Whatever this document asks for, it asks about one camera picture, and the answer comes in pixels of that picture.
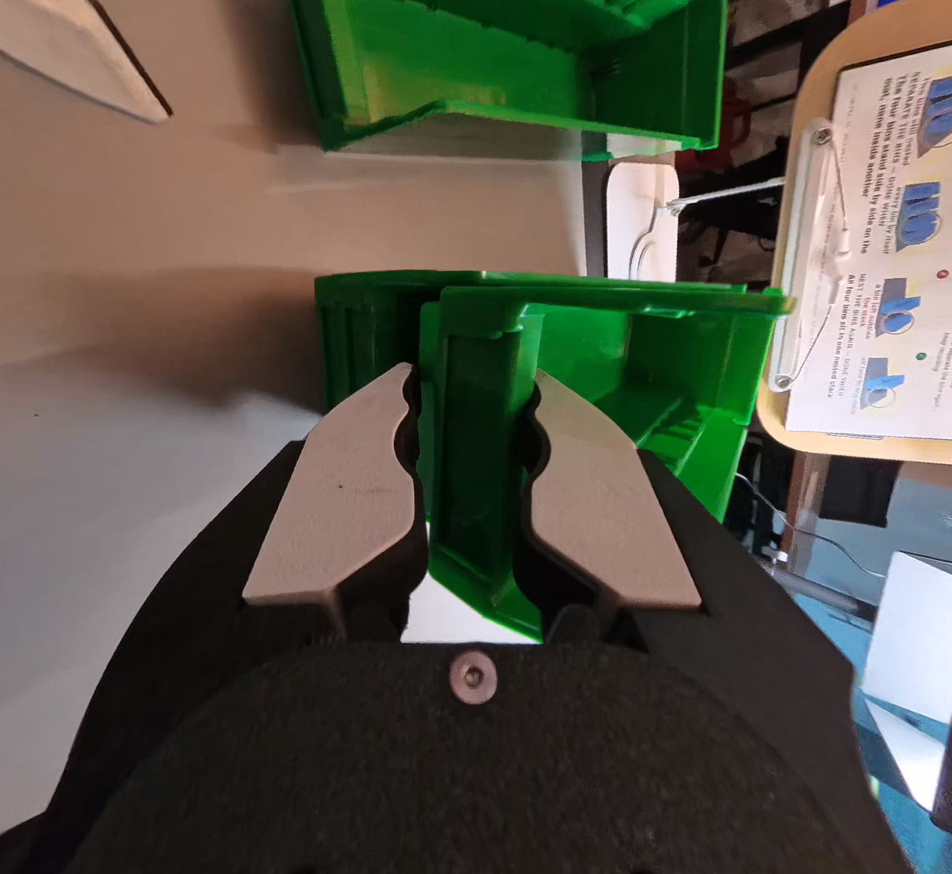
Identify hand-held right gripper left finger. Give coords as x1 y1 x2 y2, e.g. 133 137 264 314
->
242 362 430 637

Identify grey desk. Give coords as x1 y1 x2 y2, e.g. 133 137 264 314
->
0 0 611 834

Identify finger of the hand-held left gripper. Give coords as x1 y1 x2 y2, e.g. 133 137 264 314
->
0 0 174 125

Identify instruction sheet on board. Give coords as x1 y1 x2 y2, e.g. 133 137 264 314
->
755 18 952 466

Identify printed instruction sheet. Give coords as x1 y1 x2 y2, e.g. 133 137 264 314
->
784 44 952 443

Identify dark grey cable flap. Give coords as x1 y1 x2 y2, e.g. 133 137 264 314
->
582 158 609 278

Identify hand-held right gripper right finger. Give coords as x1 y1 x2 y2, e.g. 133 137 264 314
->
521 368 704 634

